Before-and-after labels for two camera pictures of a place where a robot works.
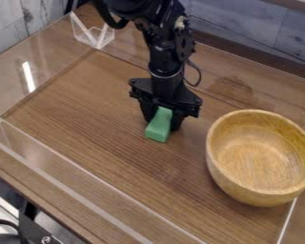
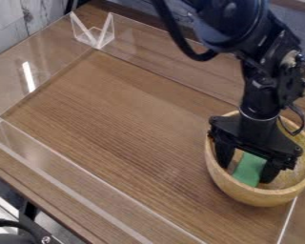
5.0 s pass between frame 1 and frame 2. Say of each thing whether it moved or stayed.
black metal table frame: stayed
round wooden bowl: stayed
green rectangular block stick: moved
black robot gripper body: moved
